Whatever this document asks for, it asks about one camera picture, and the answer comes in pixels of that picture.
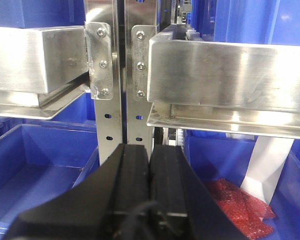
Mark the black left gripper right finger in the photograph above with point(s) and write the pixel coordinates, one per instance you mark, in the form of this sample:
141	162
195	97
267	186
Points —
190	210

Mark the blue plastic bin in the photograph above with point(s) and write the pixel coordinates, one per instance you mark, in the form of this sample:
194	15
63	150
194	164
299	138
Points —
42	159
214	155

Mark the blue plastic bin left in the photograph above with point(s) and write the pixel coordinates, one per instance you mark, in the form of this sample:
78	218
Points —
42	159

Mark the left stainless shelf beam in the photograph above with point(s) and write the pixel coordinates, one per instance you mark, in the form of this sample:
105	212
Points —
42	70

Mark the upper blue bin right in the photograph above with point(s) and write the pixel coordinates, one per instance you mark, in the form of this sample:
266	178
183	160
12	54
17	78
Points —
247	21

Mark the upper blue bin left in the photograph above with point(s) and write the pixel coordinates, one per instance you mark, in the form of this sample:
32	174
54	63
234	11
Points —
26	14

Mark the blue plastic bin right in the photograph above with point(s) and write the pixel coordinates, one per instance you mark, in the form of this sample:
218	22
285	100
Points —
214	155

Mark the right stainless shelf beam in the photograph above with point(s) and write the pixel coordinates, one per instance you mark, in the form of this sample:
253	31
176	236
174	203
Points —
237	88

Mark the stainless shelf beam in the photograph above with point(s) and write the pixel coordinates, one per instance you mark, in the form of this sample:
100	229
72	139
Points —
42	70
237	88

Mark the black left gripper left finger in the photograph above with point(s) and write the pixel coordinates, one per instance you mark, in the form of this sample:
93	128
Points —
110	204

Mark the steel shelf upright post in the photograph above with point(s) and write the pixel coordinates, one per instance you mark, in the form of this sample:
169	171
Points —
117	36

